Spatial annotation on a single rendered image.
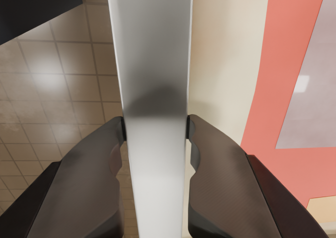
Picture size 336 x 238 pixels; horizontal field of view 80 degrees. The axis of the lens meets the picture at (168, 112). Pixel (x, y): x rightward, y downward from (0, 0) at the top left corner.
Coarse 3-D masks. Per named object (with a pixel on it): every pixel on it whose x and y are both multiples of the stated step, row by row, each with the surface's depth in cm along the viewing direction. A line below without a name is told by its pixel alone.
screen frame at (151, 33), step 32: (128, 0) 9; (160, 0) 9; (192, 0) 9; (128, 32) 9; (160, 32) 9; (128, 64) 10; (160, 64) 10; (128, 96) 11; (160, 96) 11; (128, 128) 12; (160, 128) 12; (160, 160) 13; (160, 192) 15; (160, 224) 17
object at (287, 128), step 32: (288, 0) 12; (320, 0) 12; (288, 32) 13; (320, 32) 13; (288, 64) 14; (320, 64) 14; (256, 96) 15; (288, 96) 15; (320, 96) 15; (256, 128) 17; (288, 128) 17; (320, 128) 17; (288, 160) 19; (320, 160) 19; (320, 192) 21
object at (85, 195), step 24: (120, 120) 12; (96, 144) 10; (120, 144) 12; (72, 168) 8; (96, 168) 8; (48, 192) 7; (72, 192) 7; (96, 192) 7; (120, 192) 8; (48, 216) 6; (72, 216) 6; (96, 216) 6; (120, 216) 7
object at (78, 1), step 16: (0, 0) 48; (16, 0) 54; (32, 0) 61; (48, 0) 70; (64, 0) 83; (80, 0) 100; (0, 16) 49; (16, 16) 54; (32, 16) 61; (48, 16) 70; (0, 32) 49; (16, 32) 54
